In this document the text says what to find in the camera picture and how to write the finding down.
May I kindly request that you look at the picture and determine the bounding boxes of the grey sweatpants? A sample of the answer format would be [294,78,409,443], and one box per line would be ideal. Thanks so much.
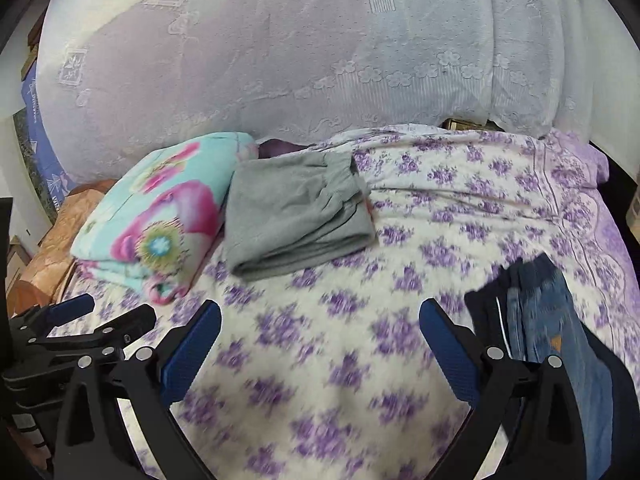
[224,151,376,281]

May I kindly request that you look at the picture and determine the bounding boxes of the blue denim jeans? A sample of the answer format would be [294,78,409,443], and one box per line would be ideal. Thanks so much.
[506,254,613,479]

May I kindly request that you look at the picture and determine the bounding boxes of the teal pink floral folded blanket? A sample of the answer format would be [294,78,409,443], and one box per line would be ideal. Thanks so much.
[70,132,258,304]

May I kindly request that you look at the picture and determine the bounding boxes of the dark navy pants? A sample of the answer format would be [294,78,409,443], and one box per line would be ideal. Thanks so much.
[464,268,639,479]

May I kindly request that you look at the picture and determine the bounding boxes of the purple floral bed sheet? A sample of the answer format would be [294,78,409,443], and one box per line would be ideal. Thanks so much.
[53,125,639,479]

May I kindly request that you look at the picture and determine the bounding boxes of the blue patterned wall hanging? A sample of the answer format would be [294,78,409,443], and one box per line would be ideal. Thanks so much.
[13,64,76,223]

